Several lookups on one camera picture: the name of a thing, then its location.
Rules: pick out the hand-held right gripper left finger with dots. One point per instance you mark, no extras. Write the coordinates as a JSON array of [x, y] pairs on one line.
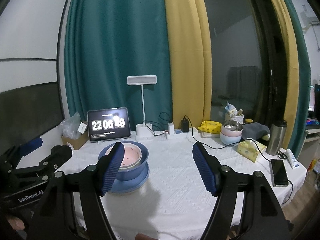
[[113, 166]]

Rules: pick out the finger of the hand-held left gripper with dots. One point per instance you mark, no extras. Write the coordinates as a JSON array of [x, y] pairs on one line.
[[61, 153], [30, 146]]

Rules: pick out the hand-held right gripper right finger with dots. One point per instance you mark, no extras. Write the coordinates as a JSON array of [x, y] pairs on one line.
[[203, 166]]

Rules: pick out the pale green bowl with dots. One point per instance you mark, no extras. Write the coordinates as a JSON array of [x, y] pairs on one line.
[[130, 170]]

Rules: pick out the pink and white bowl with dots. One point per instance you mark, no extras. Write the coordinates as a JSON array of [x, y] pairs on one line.
[[130, 155]]

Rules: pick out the large blue bowl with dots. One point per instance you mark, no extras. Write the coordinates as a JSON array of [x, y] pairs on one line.
[[135, 176]]

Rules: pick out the blue plate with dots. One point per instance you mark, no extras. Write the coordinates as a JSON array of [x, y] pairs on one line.
[[130, 186]]

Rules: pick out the person's left hand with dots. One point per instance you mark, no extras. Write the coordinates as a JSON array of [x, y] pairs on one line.
[[15, 223]]

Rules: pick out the person's right hand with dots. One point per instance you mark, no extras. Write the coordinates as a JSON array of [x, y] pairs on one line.
[[147, 237]]

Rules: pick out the cardboard box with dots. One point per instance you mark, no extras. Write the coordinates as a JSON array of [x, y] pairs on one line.
[[75, 143]]

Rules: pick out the clear plastic bag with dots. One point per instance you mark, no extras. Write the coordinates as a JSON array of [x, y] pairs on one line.
[[71, 126]]

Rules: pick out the white flat packet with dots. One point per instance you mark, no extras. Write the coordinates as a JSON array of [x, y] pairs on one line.
[[210, 135]]

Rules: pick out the small white box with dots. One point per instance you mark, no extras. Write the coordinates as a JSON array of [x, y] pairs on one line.
[[82, 128]]

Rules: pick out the white power strip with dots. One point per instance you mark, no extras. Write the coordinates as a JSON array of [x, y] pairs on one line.
[[178, 134]]

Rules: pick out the yellow wipes packet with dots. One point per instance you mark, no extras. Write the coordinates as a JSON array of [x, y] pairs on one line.
[[211, 126]]

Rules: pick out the tablet with clock display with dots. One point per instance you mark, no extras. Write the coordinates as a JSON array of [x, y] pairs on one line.
[[108, 125]]

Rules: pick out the yellow tissue box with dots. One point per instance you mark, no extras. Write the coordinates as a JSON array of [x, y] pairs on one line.
[[251, 151]]

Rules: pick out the metal bowl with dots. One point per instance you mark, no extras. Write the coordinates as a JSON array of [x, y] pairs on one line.
[[232, 125]]

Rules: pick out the white USB charger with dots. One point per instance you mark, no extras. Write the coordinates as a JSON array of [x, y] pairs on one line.
[[171, 128]]

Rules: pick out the white perforated basket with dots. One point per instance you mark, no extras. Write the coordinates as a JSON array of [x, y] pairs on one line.
[[237, 118]]

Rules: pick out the blue and white packet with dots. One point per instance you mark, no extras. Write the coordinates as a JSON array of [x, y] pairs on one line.
[[230, 108]]

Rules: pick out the small yellow lid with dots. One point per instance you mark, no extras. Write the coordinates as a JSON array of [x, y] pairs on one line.
[[248, 120]]

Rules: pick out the grey cloth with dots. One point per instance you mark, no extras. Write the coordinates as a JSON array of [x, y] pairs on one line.
[[257, 130]]

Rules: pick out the black smartphone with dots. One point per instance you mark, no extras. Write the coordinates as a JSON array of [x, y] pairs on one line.
[[279, 172]]

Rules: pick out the steel tumbler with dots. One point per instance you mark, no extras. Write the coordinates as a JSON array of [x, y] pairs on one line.
[[276, 140]]

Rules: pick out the black scissors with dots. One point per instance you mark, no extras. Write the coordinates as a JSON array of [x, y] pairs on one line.
[[282, 154]]

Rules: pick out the white tube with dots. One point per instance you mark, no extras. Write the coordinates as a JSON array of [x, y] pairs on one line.
[[292, 160]]

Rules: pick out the white desk lamp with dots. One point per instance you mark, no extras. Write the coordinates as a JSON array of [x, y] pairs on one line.
[[141, 80]]

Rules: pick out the wide yellow curtain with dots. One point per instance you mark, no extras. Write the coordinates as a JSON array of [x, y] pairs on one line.
[[185, 55]]

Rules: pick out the white side desk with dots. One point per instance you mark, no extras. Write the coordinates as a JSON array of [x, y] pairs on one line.
[[313, 133]]

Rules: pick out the wide teal curtain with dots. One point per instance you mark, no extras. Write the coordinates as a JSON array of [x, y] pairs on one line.
[[112, 42]]

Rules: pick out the glass sliding door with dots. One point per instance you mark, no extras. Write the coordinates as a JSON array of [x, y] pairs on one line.
[[237, 42]]

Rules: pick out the narrow yellow curtain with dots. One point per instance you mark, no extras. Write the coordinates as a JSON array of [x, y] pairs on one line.
[[287, 67]]

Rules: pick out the computer monitor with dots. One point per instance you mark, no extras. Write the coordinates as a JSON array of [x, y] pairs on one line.
[[316, 97]]

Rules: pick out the narrow teal curtain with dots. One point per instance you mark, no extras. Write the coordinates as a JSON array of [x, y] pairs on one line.
[[303, 80]]

